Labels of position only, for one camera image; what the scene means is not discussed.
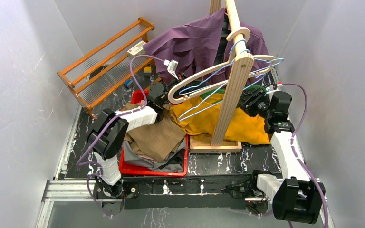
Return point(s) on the orange wooden shoe rack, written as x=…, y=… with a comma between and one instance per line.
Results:
x=95, y=76

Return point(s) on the khaki tan garment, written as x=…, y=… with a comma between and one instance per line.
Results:
x=156, y=140

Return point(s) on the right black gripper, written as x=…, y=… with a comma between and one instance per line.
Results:
x=245, y=102

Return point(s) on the pink ruffled garment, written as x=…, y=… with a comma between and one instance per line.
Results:
x=148, y=158

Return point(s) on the red plastic tray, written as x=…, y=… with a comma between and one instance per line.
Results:
x=154, y=171

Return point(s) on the wooden clothes rack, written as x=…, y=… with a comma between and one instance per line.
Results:
x=240, y=70

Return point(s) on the small blue object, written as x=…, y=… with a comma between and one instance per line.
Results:
x=128, y=84

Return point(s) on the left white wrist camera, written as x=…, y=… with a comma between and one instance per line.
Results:
x=171, y=67

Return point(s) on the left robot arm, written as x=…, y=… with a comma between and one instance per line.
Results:
x=107, y=136

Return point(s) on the black metal base frame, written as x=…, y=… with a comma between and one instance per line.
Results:
x=260, y=192

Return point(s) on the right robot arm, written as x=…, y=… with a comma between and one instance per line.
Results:
x=283, y=151

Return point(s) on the purple garment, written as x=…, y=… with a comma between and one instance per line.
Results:
x=196, y=46

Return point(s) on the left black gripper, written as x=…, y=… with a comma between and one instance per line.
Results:
x=176, y=81

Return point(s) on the mustard yellow garment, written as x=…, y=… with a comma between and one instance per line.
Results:
x=242, y=127

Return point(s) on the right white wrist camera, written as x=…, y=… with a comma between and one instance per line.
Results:
x=274, y=87

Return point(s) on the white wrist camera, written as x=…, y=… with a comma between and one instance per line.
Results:
x=274, y=87
x=171, y=67

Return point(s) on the small yellow black object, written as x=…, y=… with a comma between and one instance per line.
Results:
x=147, y=70

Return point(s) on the small white box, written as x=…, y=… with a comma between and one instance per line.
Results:
x=137, y=49

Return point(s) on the beige plastic hanger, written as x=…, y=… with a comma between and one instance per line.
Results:
x=241, y=31

